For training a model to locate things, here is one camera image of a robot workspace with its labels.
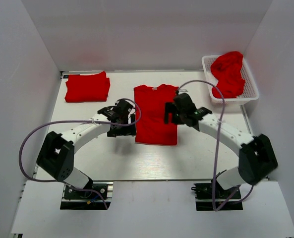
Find red t shirts in basket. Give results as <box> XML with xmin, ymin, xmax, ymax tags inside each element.
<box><xmin>211</xmin><ymin>51</ymin><xmax>245</xmax><ymax>99</ymax></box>

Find white plastic basket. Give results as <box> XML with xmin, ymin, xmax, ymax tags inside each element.
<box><xmin>202</xmin><ymin>55</ymin><xmax>259</xmax><ymax>106</ymax></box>

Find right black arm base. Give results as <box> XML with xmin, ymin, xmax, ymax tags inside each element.
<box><xmin>191</xmin><ymin>182</ymin><xmax>243</xmax><ymax>211</ymax></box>

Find folded red t shirt stack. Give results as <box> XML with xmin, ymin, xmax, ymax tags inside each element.
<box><xmin>64</xmin><ymin>71</ymin><xmax>111</xmax><ymax>103</ymax></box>

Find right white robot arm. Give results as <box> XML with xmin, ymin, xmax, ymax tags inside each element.
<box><xmin>164</xmin><ymin>93</ymin><xmax>278</xmax><ymax>198</ymax></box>

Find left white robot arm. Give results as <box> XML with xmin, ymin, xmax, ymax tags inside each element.
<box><xmin>37</xmin><ymin>99</ymin><xmax>142</xmax><ymax>198</ymax></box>

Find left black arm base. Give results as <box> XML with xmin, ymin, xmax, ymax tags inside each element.
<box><xmin>60</xmin><ymin>182</ymin><xmax>113</xmax><ymax>210</ymax></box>

